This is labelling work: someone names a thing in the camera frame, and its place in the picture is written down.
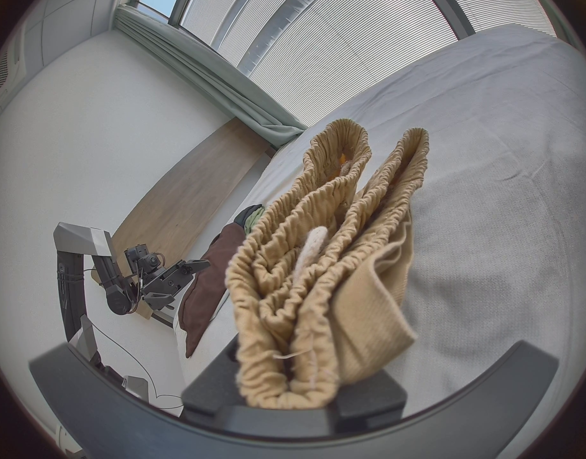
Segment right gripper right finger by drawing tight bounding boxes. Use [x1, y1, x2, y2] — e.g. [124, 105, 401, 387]
[331, 371, 406, 417]

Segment black garment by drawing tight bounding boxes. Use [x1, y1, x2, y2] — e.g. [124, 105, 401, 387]
[233, 204, 265, 233]

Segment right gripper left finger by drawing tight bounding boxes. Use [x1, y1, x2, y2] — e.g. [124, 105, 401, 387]
[183, 340, 248, 412]

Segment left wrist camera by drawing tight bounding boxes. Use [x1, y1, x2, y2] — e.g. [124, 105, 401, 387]
[125, 243, 165, 276]

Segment tan shorts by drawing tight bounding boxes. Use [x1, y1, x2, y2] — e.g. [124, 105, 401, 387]
[225, 119, 430, 410]

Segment brown garment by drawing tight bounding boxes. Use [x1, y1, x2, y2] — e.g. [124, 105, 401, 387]
[178, 223, 249, 359]

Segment window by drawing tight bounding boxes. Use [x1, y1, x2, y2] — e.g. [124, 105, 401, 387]
[137, 0, 560, 131]

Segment bed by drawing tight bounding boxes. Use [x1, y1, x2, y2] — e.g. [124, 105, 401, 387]
[99, 24, 586, 420]

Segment ceiling air conditioner vent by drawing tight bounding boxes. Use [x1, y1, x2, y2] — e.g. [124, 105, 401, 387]
[0, 17, 29, 110]

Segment grey-green curtain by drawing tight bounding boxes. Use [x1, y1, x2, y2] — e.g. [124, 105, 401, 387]
[114, 8, 308, 145]

